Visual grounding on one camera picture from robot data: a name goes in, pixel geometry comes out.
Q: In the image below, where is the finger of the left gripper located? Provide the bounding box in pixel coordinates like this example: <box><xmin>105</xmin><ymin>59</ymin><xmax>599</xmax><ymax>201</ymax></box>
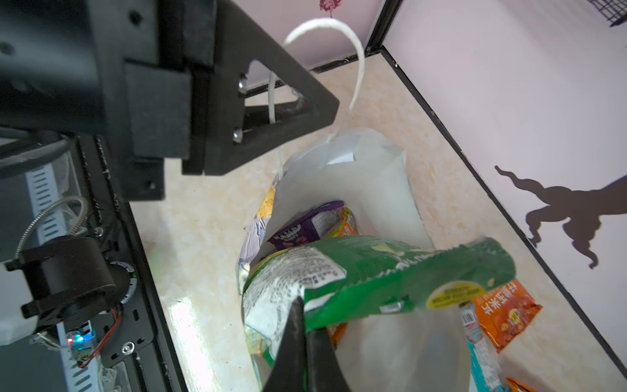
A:
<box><xmin>182</xmin><ymin>0</ymin><xmax>341</xmax><ymax>176</ymax></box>

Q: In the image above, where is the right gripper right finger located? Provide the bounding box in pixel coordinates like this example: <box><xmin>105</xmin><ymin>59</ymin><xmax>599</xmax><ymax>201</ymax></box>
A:
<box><xmin>306</xmin><ymin>328</ymin><xmax>350</xmax><ymax>392</ymax></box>

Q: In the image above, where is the patterned paper gift bag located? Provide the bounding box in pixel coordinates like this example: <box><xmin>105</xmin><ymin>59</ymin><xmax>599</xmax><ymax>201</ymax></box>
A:
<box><xmin>237</xmin><ymin>17</ymin><xmax>474</xmax><ymax>392</ymax></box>

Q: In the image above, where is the orange snack packet far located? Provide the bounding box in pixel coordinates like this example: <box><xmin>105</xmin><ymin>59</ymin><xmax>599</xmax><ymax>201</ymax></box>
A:
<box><xmin>472</xmin><ymin>279</ymin><xmax>543</xmax><ymax>353</ymax></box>

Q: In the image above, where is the orange white snack packet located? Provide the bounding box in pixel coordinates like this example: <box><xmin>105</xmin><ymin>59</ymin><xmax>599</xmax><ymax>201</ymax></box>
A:
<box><xmin>507</xmin><ymin>377</ymin><xmax>537</xmax><ymax>392</ymax></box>

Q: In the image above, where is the white slotted cable duct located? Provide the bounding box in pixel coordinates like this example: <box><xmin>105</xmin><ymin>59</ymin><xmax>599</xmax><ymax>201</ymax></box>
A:
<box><xmin>24</xmin><ymin>161</ymin><xmax>94</xmax><ymax>392</ymax></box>

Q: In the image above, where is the purple Fox's candy bag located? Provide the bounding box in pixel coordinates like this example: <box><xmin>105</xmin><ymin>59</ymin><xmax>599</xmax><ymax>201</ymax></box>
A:
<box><xmin>269</xmin><ymin>201</ymin><xmax>345</xmax><ymax>250</ymax></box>

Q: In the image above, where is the green white snack bag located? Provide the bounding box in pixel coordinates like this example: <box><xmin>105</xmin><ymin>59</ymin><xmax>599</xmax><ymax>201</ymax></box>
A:
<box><xmin>243</xmin><ymin>235</ymin><xmax>516</xmax><ymax>365</ymax></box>

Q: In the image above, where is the teal snack packet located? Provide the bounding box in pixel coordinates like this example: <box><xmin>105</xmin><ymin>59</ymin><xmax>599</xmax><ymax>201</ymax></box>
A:
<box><xmin>460</xmin><ymin>302</ymin><xmax>510</xmax><ymax>392</ymax></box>

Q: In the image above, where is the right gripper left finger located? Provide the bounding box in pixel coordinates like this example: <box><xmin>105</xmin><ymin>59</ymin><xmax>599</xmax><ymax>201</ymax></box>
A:
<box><xmin>262</xmin><ymin>297</ymin><xmax>307</xmax><ymax>392</ymax></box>

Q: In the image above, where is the black base frame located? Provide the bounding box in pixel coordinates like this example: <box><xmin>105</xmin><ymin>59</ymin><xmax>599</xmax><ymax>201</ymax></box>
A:
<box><xmin>70</xmin><ymin>137</ymin><xmax>187</xmax><ymax>391</ymax></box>

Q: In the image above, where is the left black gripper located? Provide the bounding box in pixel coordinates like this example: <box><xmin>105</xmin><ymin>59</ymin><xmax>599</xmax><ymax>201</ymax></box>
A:
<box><xmin>1</xmin><ymin>1</ymin><xmax>216</xmax><ymax>201</ymax></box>

